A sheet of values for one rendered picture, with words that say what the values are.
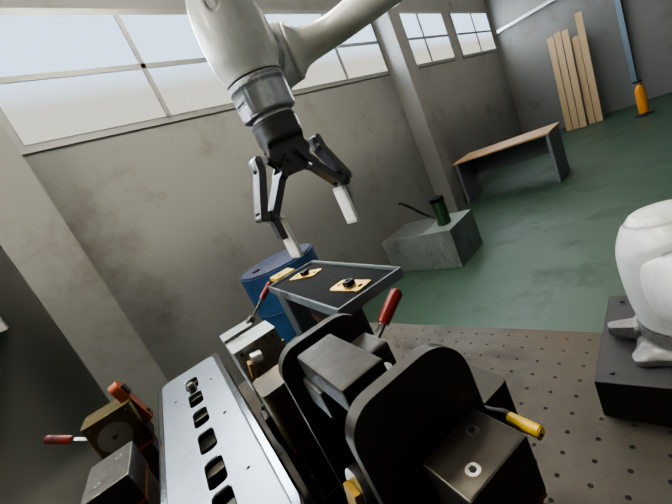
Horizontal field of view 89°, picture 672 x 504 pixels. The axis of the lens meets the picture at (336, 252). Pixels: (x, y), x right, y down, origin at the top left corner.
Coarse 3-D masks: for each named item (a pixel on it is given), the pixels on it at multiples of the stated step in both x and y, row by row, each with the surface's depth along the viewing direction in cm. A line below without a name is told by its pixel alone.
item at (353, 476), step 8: (352, 464) 33; (352, 472) 32; (360, 472) 31; (352, 480) 32; (360, 480) 31; (344, 488) 32; (352, 488) 32; (360, 488) 31; (368, 488) 31; (352, 496) 31; (360, 496) 31; (368, 496) 30
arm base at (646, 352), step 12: (612, 324) 73; (624, 324) 71; (636, 324) 69; (624, 336) 71; (636, 336) 69; (648, 336) 65; (660, 336) 62; (636, 348) 67; (648, 348) 65; (660, 348) 63; (636, 360) 65; (648, 360) 63; (660, 360) 62
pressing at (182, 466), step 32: (224, 384) 83; (160, 416) 83; (192, 416) 76; (224, 416) 70; (160, 448) 70; (192, 448) 64; (224, 448) 60; (256, 448) 57; (160, 480) 60; (192, 480) 56; (256, 480) 50; (288, 480) 47
